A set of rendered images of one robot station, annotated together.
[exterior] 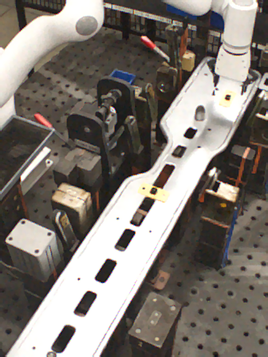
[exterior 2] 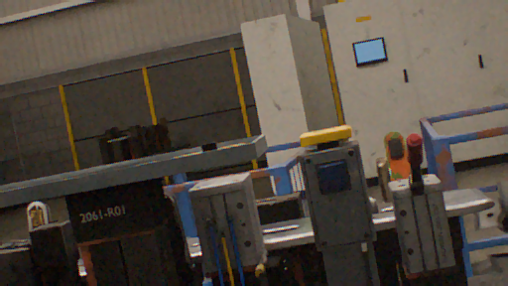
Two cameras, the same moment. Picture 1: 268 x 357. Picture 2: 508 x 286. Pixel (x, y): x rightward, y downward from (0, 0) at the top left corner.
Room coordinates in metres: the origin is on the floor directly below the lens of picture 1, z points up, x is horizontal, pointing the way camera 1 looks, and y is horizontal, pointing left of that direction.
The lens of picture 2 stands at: (1.03, 1.35, 1.22)
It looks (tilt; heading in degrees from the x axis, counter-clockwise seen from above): 3 degrees down; 250
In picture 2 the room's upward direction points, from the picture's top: 11 degrees counter-clockwise
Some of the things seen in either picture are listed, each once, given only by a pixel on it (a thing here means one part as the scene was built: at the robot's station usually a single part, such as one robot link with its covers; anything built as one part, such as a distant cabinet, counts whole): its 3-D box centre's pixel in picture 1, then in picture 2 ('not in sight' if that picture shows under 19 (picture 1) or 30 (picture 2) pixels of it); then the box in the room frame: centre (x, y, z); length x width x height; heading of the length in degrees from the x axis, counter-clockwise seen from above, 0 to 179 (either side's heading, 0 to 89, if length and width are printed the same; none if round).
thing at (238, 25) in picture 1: (239, 19); not in sight; (1.30, -0.31, 1.30); 0.09 x 0.08 x 0.13; 8
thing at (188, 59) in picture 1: (185, 96); not in sight; (1.44, -0.19, 0.88); 0.04 x 0.04 x 0.36; 63
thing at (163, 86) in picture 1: (166, 107); not in sight; (1.39, -0.12, 0.88); 0.07 x 0.06 x 0.35; 63
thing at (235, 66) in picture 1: (234, 60); not in sight; (1.30, -0.31, 1.16); 0.10 x 0.07 x 0.11; 64
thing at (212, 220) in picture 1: (215, 226); not in sight; (0.87, -0.24, 0.87); 0.12 x 0.09 x 0.35; 63
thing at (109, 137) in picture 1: (105, 158); not in sight; (1.08, 0.08, 0.94); 0.18 x 0.13 x 0.49; 153
